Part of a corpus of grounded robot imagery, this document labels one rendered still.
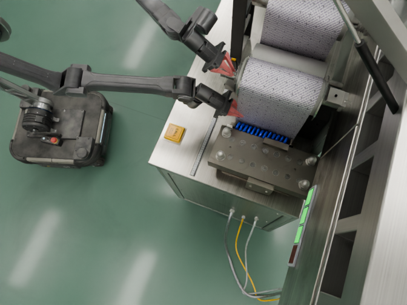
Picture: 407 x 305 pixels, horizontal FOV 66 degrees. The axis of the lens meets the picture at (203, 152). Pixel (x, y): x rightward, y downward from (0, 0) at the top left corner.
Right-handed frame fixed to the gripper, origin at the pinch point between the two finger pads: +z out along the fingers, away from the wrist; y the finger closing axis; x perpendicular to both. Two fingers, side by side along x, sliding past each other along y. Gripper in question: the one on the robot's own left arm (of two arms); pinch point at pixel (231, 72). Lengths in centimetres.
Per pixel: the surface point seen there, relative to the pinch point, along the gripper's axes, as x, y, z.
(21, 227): -174, 83, -14
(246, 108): -1.5, 6.5, 11.6
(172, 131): -37.1, 15.2, 3.9
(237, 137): -11.7, 12.6, 19.2
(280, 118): 6.6, 6.4, 20.7
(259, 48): 4.3, -12.0, 3.8
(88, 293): -135, 102, 38
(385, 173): 54, 37, 6
